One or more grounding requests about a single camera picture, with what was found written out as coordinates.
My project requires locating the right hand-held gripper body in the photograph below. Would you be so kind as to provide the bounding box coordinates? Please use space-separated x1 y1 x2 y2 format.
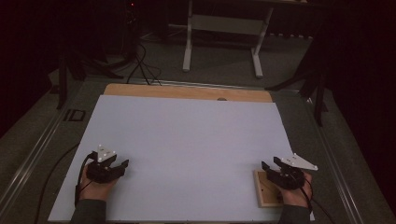
267 152 319 191

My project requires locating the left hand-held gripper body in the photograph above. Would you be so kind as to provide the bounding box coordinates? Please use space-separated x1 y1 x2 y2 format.
86 144 123 184

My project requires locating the light wooden box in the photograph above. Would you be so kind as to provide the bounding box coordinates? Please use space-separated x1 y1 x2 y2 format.
253 169 286 209

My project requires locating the person's left hand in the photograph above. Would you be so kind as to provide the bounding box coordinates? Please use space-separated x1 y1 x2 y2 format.
77 178 118 202

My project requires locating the person's right hand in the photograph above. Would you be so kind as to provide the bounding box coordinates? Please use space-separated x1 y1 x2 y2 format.
278 171 314 208

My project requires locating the white table cover sheet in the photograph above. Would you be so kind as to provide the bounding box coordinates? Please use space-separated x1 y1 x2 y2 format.
47 93 316 223

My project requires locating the black tripod stand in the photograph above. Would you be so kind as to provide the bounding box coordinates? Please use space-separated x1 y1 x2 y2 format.
55 29 125 110
264 26 331 128

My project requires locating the left hand-held gripper black cable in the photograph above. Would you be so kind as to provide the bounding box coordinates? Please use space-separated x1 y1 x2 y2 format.
74 151 95 209

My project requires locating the hand-held gripper black cable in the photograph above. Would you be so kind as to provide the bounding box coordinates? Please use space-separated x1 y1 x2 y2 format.
290 172 336 224
74 151 95 209

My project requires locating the right hand-held gripper black cable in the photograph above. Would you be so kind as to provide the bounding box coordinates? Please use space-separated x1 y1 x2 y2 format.
290 172 336 224

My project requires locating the long black floor cable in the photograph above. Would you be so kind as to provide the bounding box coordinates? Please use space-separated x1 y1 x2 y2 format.
33 141 81 224

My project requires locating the black rectangular floor bracket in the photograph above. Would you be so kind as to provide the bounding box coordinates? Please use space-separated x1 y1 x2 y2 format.
63 108 87 122

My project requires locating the bundle of black floor cables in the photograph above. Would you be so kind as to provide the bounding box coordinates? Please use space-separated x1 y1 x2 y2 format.
125 42 163 87

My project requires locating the white metal desk frame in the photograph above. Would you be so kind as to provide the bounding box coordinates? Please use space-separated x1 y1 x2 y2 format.
182 0 276 79

